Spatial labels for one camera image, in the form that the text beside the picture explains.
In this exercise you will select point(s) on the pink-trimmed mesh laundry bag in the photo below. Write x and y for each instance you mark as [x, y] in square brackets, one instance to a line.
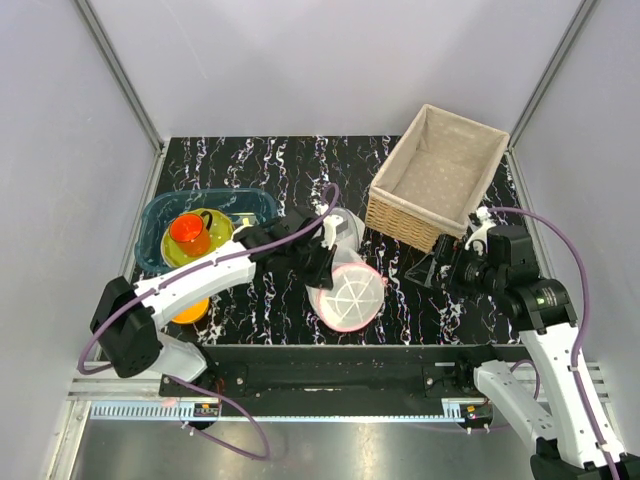
[356, 297]

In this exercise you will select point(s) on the teal plastic tub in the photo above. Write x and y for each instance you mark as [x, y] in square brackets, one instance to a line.
[244, 207]

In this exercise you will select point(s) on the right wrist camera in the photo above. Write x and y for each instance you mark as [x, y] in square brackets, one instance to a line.
[479, 227]

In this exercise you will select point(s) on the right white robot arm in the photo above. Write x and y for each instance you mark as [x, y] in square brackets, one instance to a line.
[570, 438]

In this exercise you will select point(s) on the orange bowl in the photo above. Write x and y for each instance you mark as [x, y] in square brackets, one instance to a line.
[193, 314]

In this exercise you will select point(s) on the grey-trimmed mesh laundry bag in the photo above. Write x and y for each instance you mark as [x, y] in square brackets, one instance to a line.
[349, 236]

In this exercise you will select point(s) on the orange mug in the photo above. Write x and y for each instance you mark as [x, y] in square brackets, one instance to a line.
[190, 232]

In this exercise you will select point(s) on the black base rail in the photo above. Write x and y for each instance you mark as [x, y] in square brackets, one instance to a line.
[347, 381]

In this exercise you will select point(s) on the yellow-green plate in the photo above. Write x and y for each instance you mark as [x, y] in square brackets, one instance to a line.
[221, 231]

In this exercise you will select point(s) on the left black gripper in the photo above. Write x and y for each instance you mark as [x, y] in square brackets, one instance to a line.
[320, 279]

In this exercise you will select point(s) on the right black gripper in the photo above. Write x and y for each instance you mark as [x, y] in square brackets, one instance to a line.
[450, 249]

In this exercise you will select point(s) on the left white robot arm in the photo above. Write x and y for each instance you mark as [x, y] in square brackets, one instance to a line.
[128, 321]

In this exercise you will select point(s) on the wicker basket with liner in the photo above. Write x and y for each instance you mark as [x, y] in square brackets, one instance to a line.
[434, 178]

